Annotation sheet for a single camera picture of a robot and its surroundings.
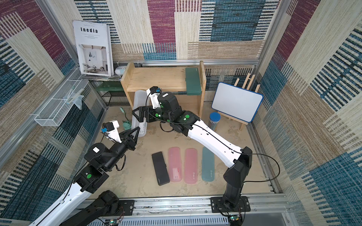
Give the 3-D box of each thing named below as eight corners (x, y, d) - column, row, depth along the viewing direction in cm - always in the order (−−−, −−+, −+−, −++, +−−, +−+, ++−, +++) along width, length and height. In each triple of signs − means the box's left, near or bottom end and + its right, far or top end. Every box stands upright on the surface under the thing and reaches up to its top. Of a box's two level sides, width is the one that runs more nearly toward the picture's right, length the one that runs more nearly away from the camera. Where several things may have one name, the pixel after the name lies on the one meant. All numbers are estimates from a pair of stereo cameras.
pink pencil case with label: (169, 183, 84) (168, 181, 82) (167, 149, 98) (167, 147, 96) (183, 181, 84) (183, 180, 83) (180, 148, 98) (180, 146, 96)
